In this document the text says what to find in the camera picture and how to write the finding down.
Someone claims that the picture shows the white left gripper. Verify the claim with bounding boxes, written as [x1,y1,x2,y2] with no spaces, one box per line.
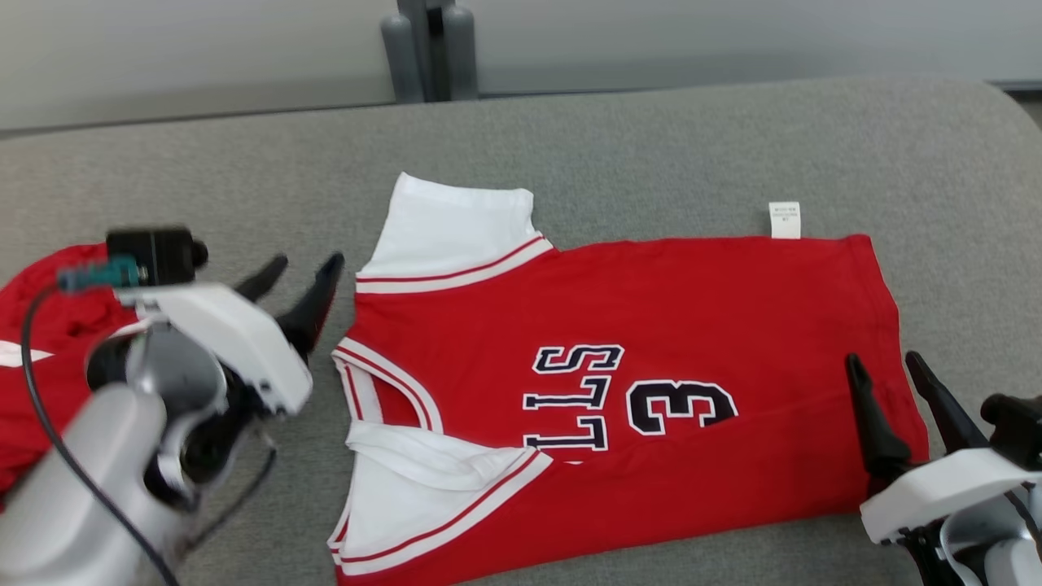
[116,251,346,418]

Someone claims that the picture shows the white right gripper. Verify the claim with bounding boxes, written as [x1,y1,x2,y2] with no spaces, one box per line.
[844,351,1042,546]

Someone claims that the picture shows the red white-striped shorts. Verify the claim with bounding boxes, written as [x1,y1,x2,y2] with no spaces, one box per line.
[0,243,151,497]

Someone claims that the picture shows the red white basketball jersey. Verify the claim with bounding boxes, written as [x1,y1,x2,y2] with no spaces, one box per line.
[327,172,930,586]

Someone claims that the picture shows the left teal-plug black cable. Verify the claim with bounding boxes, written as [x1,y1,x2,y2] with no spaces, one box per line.
[20,256,182,586]

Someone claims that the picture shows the grey metal post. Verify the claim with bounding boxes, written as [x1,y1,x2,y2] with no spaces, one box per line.
[381,0,479,104]

